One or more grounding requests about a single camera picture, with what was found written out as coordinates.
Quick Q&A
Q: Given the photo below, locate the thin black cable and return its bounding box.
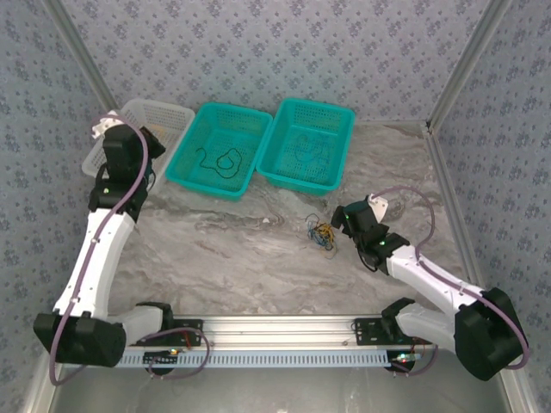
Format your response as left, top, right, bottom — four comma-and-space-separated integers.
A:
195, 147, 242, 180

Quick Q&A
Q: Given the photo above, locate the white perforated plastic basket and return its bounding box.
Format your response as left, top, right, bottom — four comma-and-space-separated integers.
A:
81, 98, 196, 191

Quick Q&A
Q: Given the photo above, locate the teal perforated plastic basket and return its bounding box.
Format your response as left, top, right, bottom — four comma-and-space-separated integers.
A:
165, 102, 274, 205
256, 98, 356, 199

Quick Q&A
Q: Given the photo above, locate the small black controller board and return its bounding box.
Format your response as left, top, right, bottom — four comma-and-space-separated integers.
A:
387, 350, 421, 372
144, 348, 180, 367

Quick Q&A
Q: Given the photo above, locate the grey metal lower panel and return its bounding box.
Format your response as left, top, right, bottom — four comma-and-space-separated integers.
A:
25, 348, 535, 413

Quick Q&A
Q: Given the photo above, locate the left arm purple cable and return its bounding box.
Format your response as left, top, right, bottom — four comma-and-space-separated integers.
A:
49, 112, 213, 387

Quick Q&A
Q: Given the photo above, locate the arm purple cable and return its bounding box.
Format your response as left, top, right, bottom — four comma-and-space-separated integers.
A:
49, 112, 213, 387
372, 185, 530, 379

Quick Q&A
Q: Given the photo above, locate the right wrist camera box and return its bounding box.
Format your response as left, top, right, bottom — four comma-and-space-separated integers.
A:
365, 193, 389, 224

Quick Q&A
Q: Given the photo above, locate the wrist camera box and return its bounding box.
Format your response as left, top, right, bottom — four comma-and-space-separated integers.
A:
365, 193, 389, 224
92, 110, 127, 139

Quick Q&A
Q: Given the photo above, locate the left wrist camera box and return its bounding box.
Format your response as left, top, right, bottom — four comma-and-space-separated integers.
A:
92, 110, 127, 139

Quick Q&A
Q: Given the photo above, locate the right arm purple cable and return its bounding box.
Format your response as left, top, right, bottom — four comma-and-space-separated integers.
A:
372, 185, 530, 379

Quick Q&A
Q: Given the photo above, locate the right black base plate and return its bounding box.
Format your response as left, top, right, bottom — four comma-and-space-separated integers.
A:
353, 317, 434, 348

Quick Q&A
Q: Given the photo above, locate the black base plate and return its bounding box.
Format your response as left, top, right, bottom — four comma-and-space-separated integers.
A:
353, 317, 434, 348
133, 318, 204, 348

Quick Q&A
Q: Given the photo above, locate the aluminium side rail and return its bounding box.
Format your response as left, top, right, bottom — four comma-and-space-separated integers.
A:
424, 122, 492, 302

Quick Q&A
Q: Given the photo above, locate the aluminium frame post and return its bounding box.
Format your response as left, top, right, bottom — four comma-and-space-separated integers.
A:
42, 0, 120, 115
428, 0, 516, 126

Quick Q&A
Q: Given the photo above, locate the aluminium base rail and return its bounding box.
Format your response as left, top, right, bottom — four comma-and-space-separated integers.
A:
124, 316, 460, 348

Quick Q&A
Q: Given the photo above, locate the white slotted cable duct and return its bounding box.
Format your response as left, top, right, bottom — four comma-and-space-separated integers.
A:
115, 350, 397, 369

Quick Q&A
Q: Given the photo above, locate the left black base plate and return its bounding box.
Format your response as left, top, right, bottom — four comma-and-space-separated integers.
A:
133, 318, 204, 348

